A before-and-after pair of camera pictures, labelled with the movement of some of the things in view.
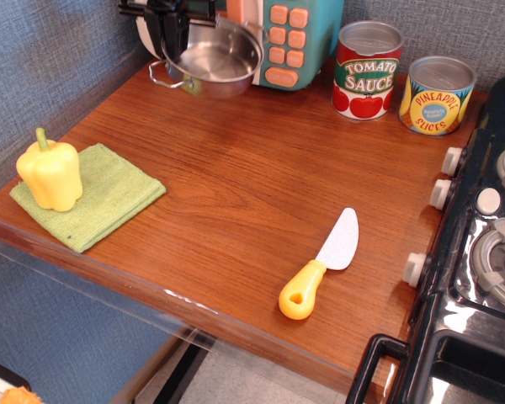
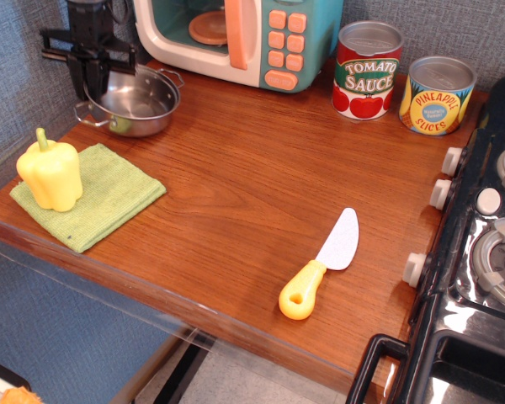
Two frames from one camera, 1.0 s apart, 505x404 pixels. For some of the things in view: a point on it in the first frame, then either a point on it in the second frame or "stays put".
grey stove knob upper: x=451 y=159 stays put
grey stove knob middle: x=439 y=194 stays put
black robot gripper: x=168 y=19 to x=89 y=35
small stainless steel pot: x=222 y=56 to x=140 y=104
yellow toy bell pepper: x=50 y=170 stays put
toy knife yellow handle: x=298 y=298 stays put
